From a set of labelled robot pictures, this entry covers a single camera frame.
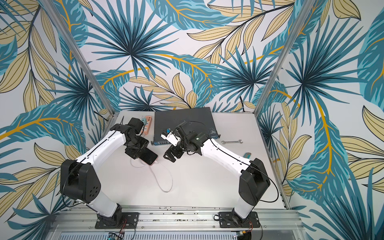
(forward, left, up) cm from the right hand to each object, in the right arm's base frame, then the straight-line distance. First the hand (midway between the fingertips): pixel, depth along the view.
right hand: (160, 158), depth 75 cm
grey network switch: (+39, -21, -14) cm, 46 cm away
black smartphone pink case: (+6, +10, -9) cm, 15 cm away
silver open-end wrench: (+21, -49, -18) cm, 56 cm away
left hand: (+8, +11, -6) cm, 15 cm away
